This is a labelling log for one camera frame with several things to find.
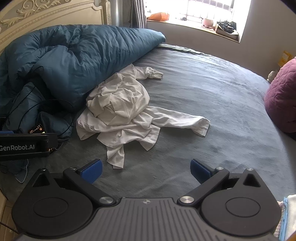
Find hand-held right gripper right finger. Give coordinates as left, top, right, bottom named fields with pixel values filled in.
left=177, top=159, right=264, bottom=207

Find white folded garment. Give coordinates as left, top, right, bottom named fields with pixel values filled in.
left=287, top=195, right=296, bottom=241

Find pink pot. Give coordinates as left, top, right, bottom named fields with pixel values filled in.
left=201, top=18, right=215, bottom=29

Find black clothes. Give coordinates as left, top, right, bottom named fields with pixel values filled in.
left=217, top=20, right=237, bottom=33

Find window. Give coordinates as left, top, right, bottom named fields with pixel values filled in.
left=144, top=0, right=252, bottom=24

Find orange bag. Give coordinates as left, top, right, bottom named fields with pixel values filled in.
left=147, top=12, right=170, bottom=21

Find cream carved headboard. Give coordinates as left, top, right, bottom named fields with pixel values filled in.
left=0, top=0, right=112, bottom=56

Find yellow box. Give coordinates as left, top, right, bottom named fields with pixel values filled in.
left=277, top=50, right=292, bottom=68

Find purple quilted jacket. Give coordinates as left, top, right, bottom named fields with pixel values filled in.
left=264, top=58, right=296, bottom=133

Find light blue cloth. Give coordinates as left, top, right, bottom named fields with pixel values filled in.
left=14, top=159, right=31, bottom=184

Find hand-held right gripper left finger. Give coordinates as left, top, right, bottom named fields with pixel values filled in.
left=26, top=159, right=117, bottom=207

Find pink checked folded garment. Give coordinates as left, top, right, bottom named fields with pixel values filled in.
left=275, top=201, right=285, bottom=239

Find stack of folded clothes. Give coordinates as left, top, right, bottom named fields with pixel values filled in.
left=279, top=197, right=290, bottom=241

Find grey curtain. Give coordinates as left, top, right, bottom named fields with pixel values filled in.
left=131, top=0, right=148, bottom=29

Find white long-sleeve shirt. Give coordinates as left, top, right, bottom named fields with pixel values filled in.
left=76, top=105, right=210, bottom=169

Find cardboard box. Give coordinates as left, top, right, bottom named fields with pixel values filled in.
left=216, top=22, right=240, bottom=40

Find blue duvet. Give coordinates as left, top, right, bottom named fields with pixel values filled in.
left=0, top=24, right=166, bottom=142

